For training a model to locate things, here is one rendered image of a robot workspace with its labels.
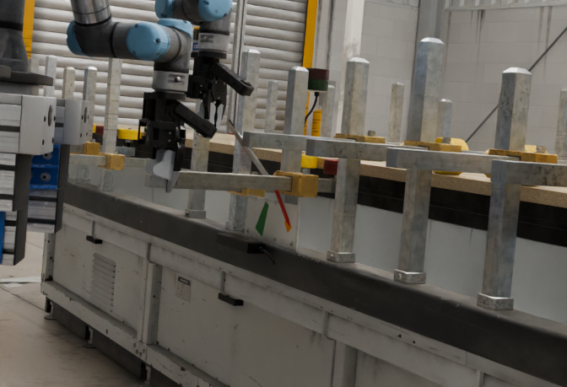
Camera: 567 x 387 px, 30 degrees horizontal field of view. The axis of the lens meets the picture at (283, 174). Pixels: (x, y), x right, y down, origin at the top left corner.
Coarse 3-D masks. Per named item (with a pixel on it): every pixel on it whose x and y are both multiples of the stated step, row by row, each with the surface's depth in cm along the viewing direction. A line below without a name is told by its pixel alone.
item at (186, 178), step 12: (180, 180) 226; (192, 180) 227; (204, 180) 229; (216, 180) 230; (228, 180) 231; (240, 180) 233; (252, 180) 234; (264, 180) 236; (276, 180) 237; (288, 180) 239; (324, 180) 243; (336, 180) 244
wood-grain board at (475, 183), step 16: (224, 144) 320; (272, 160) 293; (320, 160) 270; (384, 176) 244; (400, 176) 239; (432, 176) 228; (448, 176) 224; (464, 176) 227; (480, 176) 234; (480, 192) 214; (528, 192) 202; (544, 192) 198; (560, 192) 194
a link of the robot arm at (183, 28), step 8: (160, 24) 221; (168, 24) 220; (176, 24) 220; (184, 24) 221; (176, 32) 228; (184, 32) 221; (184, 40) 220; (184, 48) 220; (176, 56) 219; (184, 56) 222; (160, 64) 221; (168, 64) 220; (176, 64) 221; (184, 64) 222; (176, 72) 228; (184, 72) 222
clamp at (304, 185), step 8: (288, 176) 241; (296, 176) 237; (304, 176) 237; (312, 176) 238; (296, 184) 237; (304, 184) 237; (312, 184) 238; (280, 192) 243; (288, 192) 240; (296, 192) 237; (304, 192) 237; (312, 192) 238
